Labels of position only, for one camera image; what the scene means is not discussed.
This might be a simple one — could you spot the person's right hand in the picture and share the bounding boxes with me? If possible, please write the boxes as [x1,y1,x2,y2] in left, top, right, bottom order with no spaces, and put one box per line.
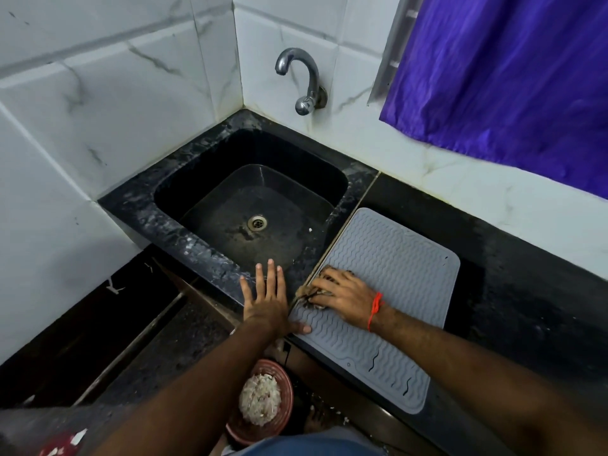
[308,267,381,331]

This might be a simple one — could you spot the person's left hand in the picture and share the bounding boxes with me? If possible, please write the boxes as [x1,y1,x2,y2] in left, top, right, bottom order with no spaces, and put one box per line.
[239,259,312,338]

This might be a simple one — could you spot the brown scrubbing pad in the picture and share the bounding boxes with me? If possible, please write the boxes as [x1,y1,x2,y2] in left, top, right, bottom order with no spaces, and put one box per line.
[293,268,354,310]

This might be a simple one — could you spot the person's right forearm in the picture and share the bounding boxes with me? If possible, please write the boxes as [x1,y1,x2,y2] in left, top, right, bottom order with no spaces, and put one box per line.
[373,303,608,456]

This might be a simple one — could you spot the person's left forearm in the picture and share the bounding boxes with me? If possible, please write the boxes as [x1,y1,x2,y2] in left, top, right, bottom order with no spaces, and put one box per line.
[92,320,288,456]

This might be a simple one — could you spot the red thread wristband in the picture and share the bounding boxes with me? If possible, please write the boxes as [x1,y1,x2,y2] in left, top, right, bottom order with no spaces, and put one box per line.
[367,292,384,332]

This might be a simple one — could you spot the red round waste bowl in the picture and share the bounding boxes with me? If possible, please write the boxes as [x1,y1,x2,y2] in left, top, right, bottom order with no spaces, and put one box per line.
[225,359,294,446]

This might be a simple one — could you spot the grey ribbed silicone mat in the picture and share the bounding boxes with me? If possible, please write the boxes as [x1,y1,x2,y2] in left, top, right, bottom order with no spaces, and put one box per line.
[288,207,461,415]

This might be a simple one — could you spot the white food scraps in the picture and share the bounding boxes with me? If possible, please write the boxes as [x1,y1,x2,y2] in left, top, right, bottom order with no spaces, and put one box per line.
[238,373,282,427]

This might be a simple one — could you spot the black stone sink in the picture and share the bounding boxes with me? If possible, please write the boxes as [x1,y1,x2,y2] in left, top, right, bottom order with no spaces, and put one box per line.
[97,109,379,310]

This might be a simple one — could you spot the red and white object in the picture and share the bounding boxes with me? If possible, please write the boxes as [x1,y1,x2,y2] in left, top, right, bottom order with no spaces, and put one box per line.
[39,428,89,456]

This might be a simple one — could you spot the purple curtain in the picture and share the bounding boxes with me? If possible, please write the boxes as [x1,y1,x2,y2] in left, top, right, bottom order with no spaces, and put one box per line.
[379,0,608,200]

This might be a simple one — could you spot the chrome wall faucet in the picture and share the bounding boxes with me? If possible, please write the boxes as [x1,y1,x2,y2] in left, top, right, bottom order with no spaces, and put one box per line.
[275,47,328,116]

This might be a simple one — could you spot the metal window frame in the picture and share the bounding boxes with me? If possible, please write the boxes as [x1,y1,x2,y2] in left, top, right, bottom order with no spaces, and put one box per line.
[367,0,426,106]

